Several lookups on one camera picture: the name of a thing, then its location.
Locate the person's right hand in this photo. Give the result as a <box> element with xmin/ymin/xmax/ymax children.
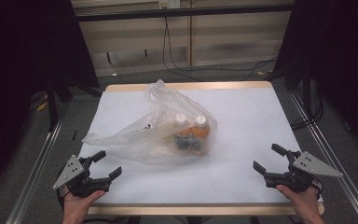
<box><xmin>275</xmin><ymin>184</ymin><xmax>322</xmax><ymax>217</ymax></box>

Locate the orange juice bottle white cap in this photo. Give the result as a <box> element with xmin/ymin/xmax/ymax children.
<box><xmin>189</xmin><ymin>115</ymin><xmax>212</xmax><ymax>157</ymax></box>
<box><xmin>171</xmin><ymin>112</ymin><xmax>197</xmax><ymax>150</ymax></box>

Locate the person's left hand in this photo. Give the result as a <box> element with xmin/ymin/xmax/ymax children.
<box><xmin>62</xmin><ymin>186</ymin><xmax>106</xmax><ymax>218</ymax></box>

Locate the black metal stand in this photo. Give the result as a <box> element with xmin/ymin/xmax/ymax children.
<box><xmin>43</xmin><ymin>76</ymin><xmax>103</xmax><ymax>133</ymax></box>
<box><xmin>265</xmin><ymin>60</ymin><xmax>314</xmax><ymax>117</ymax></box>

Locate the wooden table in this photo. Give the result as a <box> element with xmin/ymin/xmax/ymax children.
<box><xmin>87</xmin><ymin>80</ymin><xmax>325</xmax><ymax>224</ymax></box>

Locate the white table mat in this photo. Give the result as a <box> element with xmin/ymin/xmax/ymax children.
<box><xmin>77</xmin><ymin>87</ymin><xmax>324</xmax><ymax>205</ymax></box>

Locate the metal floor rail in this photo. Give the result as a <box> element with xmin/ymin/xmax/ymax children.
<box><xmin>288</xmin><ymin>90</ymin><xmax>358</xmax><ymax>224</ymax></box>
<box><xmin>5</xmin><ymin>101</ymin><xmax>73</xmax><ymax>224</ymax></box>

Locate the clear plastic bag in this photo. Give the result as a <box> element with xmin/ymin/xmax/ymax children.
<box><xmin>81</xmin><ymin>78</ymin><xmax>219</xmax><ymax>166</ymax></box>

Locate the black floor cable bundle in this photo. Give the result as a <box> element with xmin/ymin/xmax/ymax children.
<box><xmin>290</xmin><ymin>78</ymin><xmax>324</xmax><ymax>131</ymax></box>

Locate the black horizontal bar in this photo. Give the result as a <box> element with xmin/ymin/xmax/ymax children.
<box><xmin>74</xmin><ymin>3</ymin><xmax>296</xmax><ymax>22</ymax></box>

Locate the white wall socket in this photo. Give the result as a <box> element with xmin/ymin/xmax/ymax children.
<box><xmin>158</xmin><ymin>0</ymin><xmax>181</xmax><ymax>9</ymax></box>

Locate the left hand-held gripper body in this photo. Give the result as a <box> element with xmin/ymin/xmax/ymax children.
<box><xmin>52</xmin><ymin>154</ymin><xmax>112</xmax><ymax>199</ymax></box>

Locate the black hanging cable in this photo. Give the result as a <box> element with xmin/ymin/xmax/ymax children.
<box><xmin>161</xmin><ymin>16</ymin><xmax>278</xmax><ymax>83</ymax></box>

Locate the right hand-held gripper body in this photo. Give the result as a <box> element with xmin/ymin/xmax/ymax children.
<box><xmin>263</xmin><ymin>149</ymin><xmax>344</xmax><ymax>193</ymax></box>

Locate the black curtain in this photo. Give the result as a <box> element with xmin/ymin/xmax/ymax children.
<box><xmin>271</xmin><ymin>0</ymin><xmax>358</xmax><ymax>161</ymax></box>
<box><xmin>0</xmin><ymin>0</ymin><xmax>101</xmax><ymax>201</ymax></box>

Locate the light wooden wall panel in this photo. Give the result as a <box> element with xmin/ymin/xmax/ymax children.
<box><xmin>70</xmin><ymin>0</ymin><xmax>296</xmax><ymax>77</ymax></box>

